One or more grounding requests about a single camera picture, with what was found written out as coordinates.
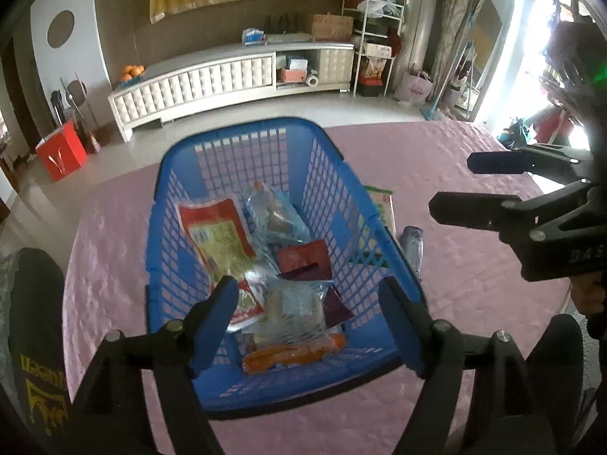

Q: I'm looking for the plate of oranges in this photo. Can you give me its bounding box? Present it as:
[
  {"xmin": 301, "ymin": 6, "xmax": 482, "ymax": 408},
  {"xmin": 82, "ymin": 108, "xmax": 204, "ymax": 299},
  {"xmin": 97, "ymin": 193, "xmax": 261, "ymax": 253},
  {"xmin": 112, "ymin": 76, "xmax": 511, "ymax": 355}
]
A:
[{"xmin": 120, "ymin": 65, "xmax": 145, "ymax": 83}]

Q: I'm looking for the pink shopping bag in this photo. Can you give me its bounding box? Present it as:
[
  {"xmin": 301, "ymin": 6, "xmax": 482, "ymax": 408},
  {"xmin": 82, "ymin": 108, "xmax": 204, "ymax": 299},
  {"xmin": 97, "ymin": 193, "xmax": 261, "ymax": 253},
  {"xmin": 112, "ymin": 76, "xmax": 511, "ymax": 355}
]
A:
[{"xmin": 393, "ymin": 70, "xmax": 433, "ymax": 104}]

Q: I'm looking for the pink quilted tablecloth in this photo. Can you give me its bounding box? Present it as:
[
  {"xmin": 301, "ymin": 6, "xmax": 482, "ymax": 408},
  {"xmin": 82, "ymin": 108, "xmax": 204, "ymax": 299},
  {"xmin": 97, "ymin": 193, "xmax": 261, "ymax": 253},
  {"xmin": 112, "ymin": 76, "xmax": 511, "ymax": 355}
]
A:
[{"xmin": 63, "ymin": 121, "xmax": 568, "ymax": 454}]

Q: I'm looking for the orange snack bar wrapper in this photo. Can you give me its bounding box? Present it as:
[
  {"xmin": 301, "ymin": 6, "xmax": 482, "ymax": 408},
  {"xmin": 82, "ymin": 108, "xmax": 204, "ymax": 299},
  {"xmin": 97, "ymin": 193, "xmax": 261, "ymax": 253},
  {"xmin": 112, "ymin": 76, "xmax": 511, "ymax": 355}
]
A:
[{"xmin": 242, "ymin": 333, "xmax": 347, "ymax": 375}]

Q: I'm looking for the dark purple snack packet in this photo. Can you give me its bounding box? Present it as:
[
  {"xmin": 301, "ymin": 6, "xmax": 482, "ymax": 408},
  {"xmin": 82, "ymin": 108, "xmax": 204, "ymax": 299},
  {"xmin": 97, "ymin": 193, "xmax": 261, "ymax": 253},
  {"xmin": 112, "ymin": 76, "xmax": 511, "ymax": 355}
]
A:
[{"xmin": 322, "ymin": 286, "xmax": 354, "ymax": 329}]

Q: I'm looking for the red box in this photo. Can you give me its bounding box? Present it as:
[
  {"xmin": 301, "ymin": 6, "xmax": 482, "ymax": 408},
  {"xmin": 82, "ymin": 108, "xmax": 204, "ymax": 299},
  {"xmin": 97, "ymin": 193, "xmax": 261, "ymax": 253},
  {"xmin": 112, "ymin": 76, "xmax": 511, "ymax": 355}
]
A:
[{"xmin": 36, "ymin": 119, "xmax": 88, "ymax": 182}]

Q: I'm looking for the blue tissue pack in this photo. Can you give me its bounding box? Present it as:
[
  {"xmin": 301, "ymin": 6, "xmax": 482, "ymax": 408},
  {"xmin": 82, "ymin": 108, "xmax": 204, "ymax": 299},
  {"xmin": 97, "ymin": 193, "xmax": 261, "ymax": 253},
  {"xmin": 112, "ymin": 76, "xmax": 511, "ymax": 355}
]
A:
[{"xmin": 242, "ymin": 28, "xmax": 266, "ymax": 46}]

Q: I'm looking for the silver purple candy tube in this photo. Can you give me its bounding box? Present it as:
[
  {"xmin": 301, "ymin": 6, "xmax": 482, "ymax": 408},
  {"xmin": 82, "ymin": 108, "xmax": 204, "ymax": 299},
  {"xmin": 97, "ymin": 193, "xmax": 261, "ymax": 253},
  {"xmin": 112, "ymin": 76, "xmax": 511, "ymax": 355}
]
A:
[{"xmin": 398, "ymin": 226, "xmax": 423, "ymax": 281}]

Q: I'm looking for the white metal shelf rack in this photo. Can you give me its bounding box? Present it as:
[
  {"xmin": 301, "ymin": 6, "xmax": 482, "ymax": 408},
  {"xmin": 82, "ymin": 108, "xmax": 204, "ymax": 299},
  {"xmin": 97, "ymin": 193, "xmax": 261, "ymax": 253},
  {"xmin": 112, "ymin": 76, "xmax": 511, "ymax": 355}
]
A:
[{"xmin": 341, "ymin": 0, "xmax": 406, "ymax": 97}]

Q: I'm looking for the clear cream cracker pack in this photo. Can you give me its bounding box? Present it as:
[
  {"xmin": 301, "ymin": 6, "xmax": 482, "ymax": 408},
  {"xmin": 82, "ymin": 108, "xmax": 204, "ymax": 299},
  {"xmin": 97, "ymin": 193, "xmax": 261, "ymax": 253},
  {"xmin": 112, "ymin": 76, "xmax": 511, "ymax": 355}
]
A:
[{"xmin": 242, "ymin": 276, "xmax": 332, "ymax": 346}]

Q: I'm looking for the green soda cracker pack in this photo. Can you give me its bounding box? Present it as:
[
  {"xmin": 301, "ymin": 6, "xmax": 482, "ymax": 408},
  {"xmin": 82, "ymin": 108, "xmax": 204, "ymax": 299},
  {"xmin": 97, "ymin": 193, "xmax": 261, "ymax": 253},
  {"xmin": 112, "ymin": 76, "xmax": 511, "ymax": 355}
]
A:
[{"xmin": 365, "ymin": 186, "xmax": 397, "ymax": 236}]

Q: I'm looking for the cardboard box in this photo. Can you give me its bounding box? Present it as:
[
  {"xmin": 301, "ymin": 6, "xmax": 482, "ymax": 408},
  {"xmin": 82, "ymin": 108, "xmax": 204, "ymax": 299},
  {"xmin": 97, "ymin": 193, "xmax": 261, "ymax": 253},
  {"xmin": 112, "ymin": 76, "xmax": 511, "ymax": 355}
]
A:
[{"xmin": 305, "ymin": 13, "xmax": 354, "ymax": 42}]

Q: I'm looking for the blue plastic basket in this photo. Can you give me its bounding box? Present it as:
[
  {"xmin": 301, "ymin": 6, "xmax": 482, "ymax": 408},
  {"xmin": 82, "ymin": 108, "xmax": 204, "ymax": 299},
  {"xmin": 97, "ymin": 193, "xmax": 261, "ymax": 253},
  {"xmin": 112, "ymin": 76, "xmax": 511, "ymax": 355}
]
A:
[{"xmin": 143, "ymin": 116, "xmax": 428, "ymax": 420}]

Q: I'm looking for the red snack packet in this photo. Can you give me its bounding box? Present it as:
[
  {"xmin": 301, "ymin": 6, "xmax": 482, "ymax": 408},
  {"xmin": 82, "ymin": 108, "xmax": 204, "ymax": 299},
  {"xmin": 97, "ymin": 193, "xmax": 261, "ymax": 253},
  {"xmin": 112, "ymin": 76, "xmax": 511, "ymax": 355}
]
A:
[{"xmin": 277, "ymin": 239, "xmax": 332, "ymax": 281}]

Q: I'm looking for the clear blue cookie bag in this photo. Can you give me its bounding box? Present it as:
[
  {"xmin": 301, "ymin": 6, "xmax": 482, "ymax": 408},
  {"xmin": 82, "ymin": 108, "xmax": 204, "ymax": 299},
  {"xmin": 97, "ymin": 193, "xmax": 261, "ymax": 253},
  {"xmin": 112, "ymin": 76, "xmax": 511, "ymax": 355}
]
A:
[{"xmin": 245, "ymin": 181, "xmax": 312, "ymax": 252}]

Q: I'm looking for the white tv cabinet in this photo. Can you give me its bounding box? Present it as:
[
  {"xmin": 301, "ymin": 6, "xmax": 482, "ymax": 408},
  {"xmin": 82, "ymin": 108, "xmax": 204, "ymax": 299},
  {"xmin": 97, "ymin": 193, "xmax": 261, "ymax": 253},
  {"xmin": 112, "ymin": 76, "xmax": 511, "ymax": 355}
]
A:
[{"xmin": 108, "ymin": 42, "xmax": 355, "ymax": 142}]

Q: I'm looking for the orange silver snack pouch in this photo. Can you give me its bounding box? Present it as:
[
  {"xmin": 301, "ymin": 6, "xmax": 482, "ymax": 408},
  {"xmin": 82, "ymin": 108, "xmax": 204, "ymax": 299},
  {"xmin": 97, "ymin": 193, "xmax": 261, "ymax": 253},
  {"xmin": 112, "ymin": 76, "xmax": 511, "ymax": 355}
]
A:
[{"xmin": 176, "ymin": 197, "xmax": 264, "ymax": 333}]

